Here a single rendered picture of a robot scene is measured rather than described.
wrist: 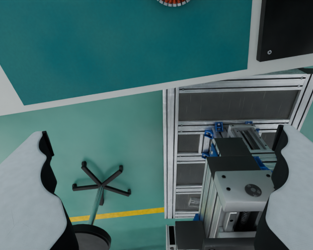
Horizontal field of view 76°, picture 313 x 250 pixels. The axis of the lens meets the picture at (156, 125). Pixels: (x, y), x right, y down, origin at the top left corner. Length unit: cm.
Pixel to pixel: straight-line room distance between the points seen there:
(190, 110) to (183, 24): 76
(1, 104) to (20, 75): 12
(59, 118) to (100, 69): 111
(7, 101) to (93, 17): 34
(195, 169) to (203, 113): 47
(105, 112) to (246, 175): 113
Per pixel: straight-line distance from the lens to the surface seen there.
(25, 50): 60
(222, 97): 121
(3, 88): 68
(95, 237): 152
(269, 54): 56
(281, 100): 137
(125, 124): 150
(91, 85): 57
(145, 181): 189
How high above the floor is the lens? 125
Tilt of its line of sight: 57 degrees down
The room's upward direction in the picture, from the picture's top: 180 degrees clockwise
